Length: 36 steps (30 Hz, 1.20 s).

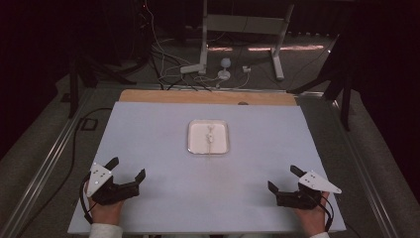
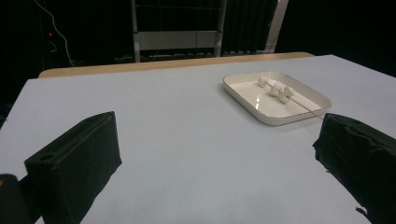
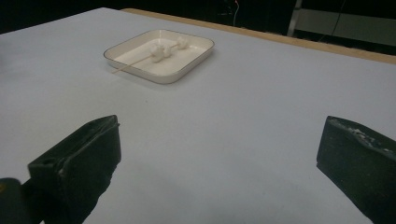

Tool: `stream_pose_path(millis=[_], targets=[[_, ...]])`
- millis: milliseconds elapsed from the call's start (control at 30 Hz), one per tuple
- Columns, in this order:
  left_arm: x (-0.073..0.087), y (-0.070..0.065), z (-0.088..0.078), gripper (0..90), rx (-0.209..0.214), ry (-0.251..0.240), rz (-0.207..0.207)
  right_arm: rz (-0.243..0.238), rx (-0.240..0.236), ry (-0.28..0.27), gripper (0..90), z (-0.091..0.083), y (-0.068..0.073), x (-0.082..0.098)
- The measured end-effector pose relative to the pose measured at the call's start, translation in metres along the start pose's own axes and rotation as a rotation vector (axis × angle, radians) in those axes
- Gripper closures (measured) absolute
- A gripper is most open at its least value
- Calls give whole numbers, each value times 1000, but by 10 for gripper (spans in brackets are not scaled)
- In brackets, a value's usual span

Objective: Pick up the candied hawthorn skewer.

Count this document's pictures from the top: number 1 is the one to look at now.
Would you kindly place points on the metal floor rail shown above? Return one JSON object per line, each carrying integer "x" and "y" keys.
{"x": 363, "y": 172}
{"x": 49, "y": 158}

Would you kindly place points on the black square floor frame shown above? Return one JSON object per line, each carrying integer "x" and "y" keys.
{"x": 81, "y": 125}

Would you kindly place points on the person's right hand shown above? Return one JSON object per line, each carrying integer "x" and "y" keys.
{"x": 313, "y": 221}

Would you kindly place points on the white round-headed device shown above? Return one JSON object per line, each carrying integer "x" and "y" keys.
{"x": 225, "y": 62}

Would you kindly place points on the black tripod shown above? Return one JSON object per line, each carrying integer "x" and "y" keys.
{"x": 345, "y": 105}
{"x": 73, "y": 92}

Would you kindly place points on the white square tray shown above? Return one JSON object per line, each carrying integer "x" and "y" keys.
{"x": 198, "y": 139}

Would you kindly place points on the white power strip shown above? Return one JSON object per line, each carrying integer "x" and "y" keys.
{"x": 191, "y": 68}

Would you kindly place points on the white metal stand frame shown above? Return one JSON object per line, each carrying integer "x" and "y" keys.
{"x": 244, "y": 24}

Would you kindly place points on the pale blue table mat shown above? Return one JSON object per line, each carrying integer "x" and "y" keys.
{"x": 158, "y": 148}

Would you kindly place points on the person's left hand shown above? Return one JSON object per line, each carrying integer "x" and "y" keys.
{"x": 105, "y": 214}

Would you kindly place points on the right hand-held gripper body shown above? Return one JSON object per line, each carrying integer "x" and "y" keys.
{"x": 313, "y": 183}

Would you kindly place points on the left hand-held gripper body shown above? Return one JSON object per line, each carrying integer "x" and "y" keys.
{"x": 100, "y": 180}

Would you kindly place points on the white plug adapter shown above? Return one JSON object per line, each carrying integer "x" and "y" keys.
{"x": 246, "y": 69}

